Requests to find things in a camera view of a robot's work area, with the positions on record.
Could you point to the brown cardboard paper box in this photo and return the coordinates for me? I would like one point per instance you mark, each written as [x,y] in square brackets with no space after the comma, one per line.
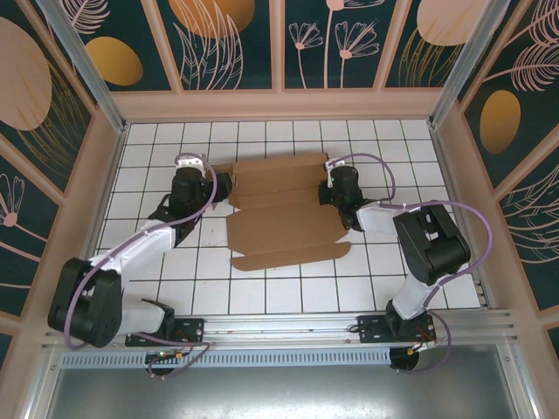
[284,227]

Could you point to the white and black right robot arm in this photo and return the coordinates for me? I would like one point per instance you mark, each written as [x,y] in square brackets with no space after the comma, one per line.
[410,297]

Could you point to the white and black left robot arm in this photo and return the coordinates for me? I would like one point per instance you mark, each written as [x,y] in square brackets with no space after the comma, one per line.
[144,244]

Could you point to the left base wiring yellow connector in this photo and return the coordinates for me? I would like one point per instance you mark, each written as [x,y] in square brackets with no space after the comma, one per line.
[178,356]

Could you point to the base wiring yellow connector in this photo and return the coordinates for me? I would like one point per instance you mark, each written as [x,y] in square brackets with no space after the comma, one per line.
[178,356]
[412,350]

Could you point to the right base wiring yellow connector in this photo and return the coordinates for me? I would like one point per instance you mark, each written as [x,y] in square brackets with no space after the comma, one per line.
[412,350]

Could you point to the grey metal sheet panel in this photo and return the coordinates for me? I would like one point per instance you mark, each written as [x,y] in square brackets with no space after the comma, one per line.
[279,393]

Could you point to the aluminium side rail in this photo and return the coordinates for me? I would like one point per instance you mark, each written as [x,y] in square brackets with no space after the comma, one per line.
[460,196]
[102,196]

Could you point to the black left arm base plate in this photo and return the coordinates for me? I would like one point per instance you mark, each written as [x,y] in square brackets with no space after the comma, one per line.
[192,327]

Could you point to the aluminium mounting rail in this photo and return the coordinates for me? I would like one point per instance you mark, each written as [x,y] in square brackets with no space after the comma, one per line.
[279,327]

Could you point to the aluminium corner post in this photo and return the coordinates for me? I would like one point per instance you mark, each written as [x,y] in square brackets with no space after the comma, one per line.
[94,83]
[458,65]

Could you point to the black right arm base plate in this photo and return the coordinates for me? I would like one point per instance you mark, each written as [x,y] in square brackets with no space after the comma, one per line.
[371,331]

